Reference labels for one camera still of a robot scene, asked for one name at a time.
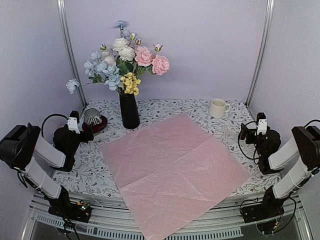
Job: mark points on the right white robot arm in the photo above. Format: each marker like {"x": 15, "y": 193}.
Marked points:
{"x": 272, "y": 156}

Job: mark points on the striped black white cup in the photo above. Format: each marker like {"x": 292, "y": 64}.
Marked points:
{"x": 92, "y": 116}

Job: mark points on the cream ceramic mug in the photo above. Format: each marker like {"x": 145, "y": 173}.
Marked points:
{"x": 218, "y": 108}

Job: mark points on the white rose flower stem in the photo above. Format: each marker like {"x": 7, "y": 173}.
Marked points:
{"x": 125, "y": 55}

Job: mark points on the aluminium frame post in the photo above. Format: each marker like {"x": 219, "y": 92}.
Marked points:
{"x": 62, "y": 13}
{"x": 261, "y": 51}

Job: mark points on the aluminium front rail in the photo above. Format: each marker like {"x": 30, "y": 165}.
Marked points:
{"x": 107, "y": 218}

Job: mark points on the left aluminium frame post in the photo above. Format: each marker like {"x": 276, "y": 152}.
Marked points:
{"x": 62, "y": 13}

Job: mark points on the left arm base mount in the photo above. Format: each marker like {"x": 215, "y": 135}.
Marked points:
{"x": 75, "y": 211}

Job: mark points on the yellow small flower sprig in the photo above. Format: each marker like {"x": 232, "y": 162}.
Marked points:
{"x": 130, "y": 84}

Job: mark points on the blue hydrangea flower stem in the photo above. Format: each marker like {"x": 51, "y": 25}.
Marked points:
{"x": 121, "y": 25}

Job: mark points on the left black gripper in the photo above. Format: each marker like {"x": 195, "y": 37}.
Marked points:
{"x": 85, "y": 138}

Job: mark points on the pink tissue wrapping paper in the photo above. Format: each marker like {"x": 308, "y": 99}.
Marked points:
{"x": 170, "y": 173}

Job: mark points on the pink carnation flower stem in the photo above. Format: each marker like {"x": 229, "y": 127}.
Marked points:
{"x": 151, "y": 62}

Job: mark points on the red round saucer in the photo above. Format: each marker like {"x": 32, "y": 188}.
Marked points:
{"x": 96, "y": 128}

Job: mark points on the pale pink rose stem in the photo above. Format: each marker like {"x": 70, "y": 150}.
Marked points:
{"x": 107, "y": 56}

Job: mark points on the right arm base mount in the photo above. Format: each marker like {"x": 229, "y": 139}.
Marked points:
{"x": 256, "y": 212}

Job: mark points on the tall black vase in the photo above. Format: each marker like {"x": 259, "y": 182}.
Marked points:
{"x": 129, "y": 111}

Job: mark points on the light blue rose stem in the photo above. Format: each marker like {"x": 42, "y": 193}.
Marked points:
{"x": 99, "y": 73}

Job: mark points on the double pink rose stem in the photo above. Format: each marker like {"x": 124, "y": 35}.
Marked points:
{"x": 136, "y": 46}

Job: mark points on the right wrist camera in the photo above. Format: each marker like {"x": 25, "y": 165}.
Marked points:
{"x": 262, "y": 125}

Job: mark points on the cream ribbon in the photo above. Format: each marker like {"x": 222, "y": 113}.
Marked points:
{"x": 226, "y": 132}

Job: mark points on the floral patterned table mat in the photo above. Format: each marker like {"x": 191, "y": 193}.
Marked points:
{"x": 90, "y": 174}

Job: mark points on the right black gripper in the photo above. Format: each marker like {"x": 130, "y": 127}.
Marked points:
{"x": 245, "y": 132}

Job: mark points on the right aluminium frame post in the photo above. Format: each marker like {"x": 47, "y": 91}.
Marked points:
{"x": 261, "y": 51}

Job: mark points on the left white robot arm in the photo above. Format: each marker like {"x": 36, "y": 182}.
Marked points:
{"x": 22, "y": 144}

